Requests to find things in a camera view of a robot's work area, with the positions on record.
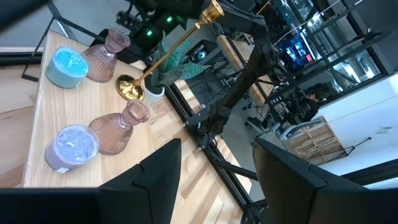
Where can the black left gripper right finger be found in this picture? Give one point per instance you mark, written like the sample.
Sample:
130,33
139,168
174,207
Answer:
304,193

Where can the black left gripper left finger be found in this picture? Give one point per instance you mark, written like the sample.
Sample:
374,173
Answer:
140,193

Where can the pink ribbed glass candle holder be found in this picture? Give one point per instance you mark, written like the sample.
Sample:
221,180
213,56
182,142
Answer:
112,133
99,63

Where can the gold candlestick holder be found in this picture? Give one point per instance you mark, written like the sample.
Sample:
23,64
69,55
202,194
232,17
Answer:
129,88

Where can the purple jar candle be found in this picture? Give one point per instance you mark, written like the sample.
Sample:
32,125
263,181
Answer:
73,146

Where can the blue jar candle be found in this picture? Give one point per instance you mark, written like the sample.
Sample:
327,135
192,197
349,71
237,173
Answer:
66,70

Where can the wooden pigeonhole cabinet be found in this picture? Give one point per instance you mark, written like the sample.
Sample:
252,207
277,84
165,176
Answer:
314,140

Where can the potted snake plant white pot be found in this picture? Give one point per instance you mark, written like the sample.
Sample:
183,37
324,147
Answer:
174,67

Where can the black computer tower blue lights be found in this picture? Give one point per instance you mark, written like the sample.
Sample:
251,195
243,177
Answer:
200,55

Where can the wooden workbench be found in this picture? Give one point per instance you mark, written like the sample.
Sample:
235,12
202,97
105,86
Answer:
231,51

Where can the person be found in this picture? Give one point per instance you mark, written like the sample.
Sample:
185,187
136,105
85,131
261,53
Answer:
311,105

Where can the lit colourful monitor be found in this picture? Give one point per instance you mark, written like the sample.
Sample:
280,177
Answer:
297,53

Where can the black aluminium table frame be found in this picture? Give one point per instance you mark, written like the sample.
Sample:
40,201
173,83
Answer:
224,172

